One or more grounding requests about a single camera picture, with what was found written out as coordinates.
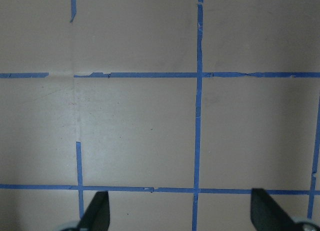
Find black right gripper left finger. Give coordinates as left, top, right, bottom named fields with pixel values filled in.
left=77, top=191, right=111, bottom=231

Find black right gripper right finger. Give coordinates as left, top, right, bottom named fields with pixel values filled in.
left=250, top=188, right=300, bottom=231

